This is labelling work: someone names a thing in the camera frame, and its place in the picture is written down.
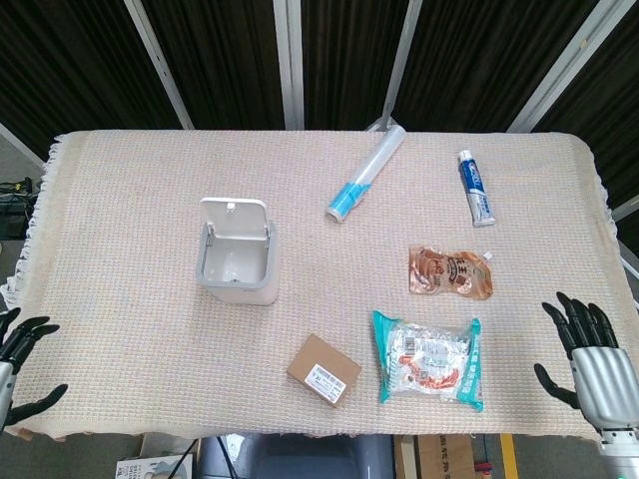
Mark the blue white toothpaste tube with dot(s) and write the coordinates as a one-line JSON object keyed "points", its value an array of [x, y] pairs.
{"points": [[476, 188]]}

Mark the teal snack package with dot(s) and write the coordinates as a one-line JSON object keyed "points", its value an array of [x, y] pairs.
{"points": [[430, 361]]}

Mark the beige woven tablecloth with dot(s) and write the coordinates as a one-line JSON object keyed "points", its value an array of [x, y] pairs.
{"points": [[309, 319]]}

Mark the white square lidded bin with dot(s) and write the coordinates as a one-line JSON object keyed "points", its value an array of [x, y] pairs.
{"points": [[238, 259]]}

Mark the clear roll with blue label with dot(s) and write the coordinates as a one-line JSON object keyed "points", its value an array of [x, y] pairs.
{"points": [[367, 172]]}

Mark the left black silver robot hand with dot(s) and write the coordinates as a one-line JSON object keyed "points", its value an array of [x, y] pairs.
{"points": [[15, 349]]}

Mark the orange brown sauce pouch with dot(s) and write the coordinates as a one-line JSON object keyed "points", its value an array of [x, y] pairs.
{"points": [[450, 273]]}

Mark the small brown cardboard box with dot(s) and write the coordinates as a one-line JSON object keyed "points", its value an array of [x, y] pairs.
{"points": [[323, 370]]}

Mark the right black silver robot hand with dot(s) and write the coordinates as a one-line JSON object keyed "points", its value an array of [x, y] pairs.
{"points": [[599, 384]]}

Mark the printed white box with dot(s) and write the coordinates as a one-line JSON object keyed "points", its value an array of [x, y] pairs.
{"points": [[155, 461]]}

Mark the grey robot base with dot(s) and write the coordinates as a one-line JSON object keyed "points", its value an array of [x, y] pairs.
{"points": [[309, 456]]}

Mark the brown cardboard carton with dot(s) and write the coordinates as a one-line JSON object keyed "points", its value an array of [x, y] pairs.
{"points": [[433, 456]]}

